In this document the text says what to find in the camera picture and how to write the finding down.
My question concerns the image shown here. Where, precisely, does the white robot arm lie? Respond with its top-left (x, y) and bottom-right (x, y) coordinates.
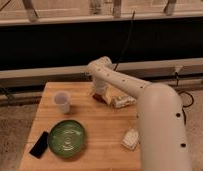
top-left (87, 57), bottom-right (193, 171)

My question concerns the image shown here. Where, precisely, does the white sponge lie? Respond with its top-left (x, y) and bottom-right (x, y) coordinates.
top-left (122, 129), bottom-right (139, 151)

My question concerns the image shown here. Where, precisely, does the clear plastic cup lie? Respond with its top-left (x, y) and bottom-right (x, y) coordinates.
top-left (52, 91), bottom-right (70, 114)

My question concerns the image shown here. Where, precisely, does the green plate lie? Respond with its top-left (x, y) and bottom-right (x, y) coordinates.
top-left (47, 120), bottom-right (86, 158)

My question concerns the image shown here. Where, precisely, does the black smartphone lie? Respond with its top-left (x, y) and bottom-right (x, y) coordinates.
top-left (29, 132), bottom-right (49, 159)

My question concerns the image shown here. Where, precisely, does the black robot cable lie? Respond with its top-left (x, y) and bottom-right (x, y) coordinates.
top-left (174, 71), bottom-right (195, 126)

